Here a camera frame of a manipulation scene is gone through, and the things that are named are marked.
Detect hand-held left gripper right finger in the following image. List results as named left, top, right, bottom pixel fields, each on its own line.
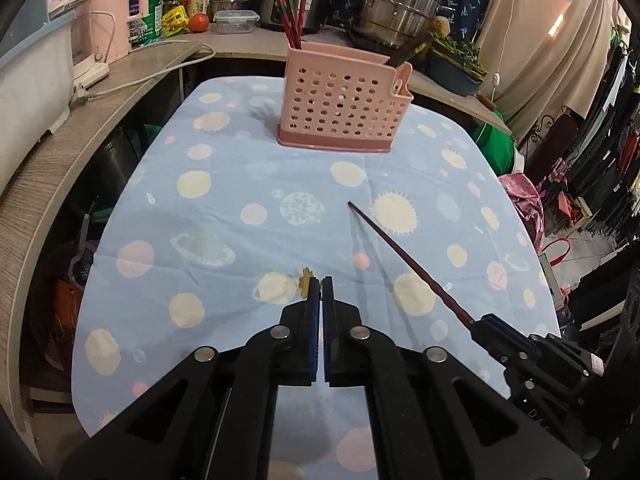
left=321, top=276, right=587, bottom=480

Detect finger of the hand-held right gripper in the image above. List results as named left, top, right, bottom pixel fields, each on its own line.
left=482, top=313, right=591, bottom=371
left=470, top=320, right=541, bottom=376

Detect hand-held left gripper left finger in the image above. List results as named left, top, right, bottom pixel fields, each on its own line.
left=59, top=276, right=321, bottom=480

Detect gold flower spoon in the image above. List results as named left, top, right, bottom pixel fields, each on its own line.
left=297, top=267, right=317, bottom=301

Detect dark red chopstick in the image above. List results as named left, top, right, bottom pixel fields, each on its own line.
left=283, top=0, right=299, bottom=50
left=274, top=0, right=296, bottom=51
left=347, top=201, right=476, bottom=326

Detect pink perforated utensil basket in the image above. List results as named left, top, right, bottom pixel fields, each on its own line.
left=276, top=41, right=413, bottom=155

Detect pink floral cloth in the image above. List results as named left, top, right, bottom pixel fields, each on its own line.
left=497, top=157, right=551, bottom=261

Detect green bag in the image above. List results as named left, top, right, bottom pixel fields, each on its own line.
left=470, top=120, right=518, bottom=176

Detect blue planet print tablecloth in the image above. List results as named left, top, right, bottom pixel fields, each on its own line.
left=70, top=76, right=563, bottom=480

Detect dark chair with ironwork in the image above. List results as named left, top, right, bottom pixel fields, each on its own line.
left=530, top=112, right=581, bottom=161

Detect hanging dark clothes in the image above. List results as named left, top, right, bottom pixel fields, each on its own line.
left=565, top=25, right=640, bottom=241

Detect blue planter with greens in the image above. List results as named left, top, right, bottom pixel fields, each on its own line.
left=425, top=35, right=488, bottom=97

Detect beige curtain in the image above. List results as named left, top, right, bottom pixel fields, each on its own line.
left=450, top=0, right=621, bottom=141

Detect glass container with lid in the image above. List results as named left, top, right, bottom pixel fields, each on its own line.
left=214, top=10, right=260, bottom=36

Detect curved wooden counter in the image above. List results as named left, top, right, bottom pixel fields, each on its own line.
left=0, top=25, right=513, bottom=441

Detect steel rice cooker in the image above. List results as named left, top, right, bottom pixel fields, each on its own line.
left=259, top=0, right=331, bottom=35

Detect steel steamer pot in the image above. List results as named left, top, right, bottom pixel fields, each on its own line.
left=352, top=0, right=443, bottom=51

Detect yellow packet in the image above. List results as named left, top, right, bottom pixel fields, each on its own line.
left=161, top=6, right=190, bottom=36

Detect green white packet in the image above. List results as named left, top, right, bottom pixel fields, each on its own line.
left=130, top=0, right=168, bottom=43

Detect white storage bin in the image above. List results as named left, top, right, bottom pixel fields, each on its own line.
left=0, top=10, right=78, bottom=196

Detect pink appliance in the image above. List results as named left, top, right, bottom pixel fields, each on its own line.
left=87, top=0, right=151, bottom=63

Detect white cord with switch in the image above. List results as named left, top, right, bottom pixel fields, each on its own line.
left=492, top=0, right=516, bottom=106

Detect white power cable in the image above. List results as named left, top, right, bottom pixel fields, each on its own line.
left=85, top=42, right=217, bottom=98

